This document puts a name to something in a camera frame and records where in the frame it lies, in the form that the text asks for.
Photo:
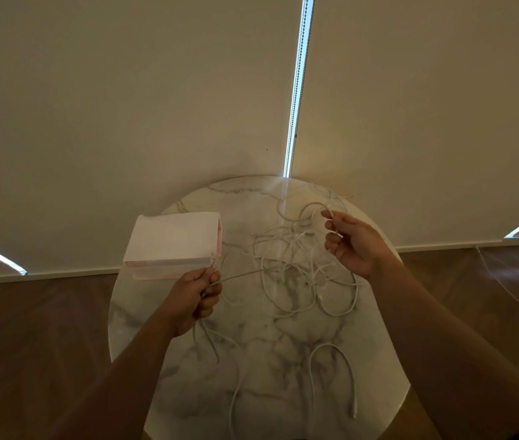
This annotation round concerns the person's left hand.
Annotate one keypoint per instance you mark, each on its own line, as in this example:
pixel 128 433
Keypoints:
pixel 190 297

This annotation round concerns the person's right hand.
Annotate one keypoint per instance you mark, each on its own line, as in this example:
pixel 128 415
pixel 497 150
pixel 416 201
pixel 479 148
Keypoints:
pixel 360 247

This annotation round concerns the white pink box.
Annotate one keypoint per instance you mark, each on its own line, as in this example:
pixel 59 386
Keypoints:
pixel 172 238

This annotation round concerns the person's left forearm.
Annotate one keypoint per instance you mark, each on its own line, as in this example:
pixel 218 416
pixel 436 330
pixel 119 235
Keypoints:
pixel 117 389

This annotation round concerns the person's right forearm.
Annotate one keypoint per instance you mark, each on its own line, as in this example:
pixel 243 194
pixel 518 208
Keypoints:
pixel 461 362

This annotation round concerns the round marble table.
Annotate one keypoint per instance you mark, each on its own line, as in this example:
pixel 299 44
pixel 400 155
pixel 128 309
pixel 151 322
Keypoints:
pixel 278 375

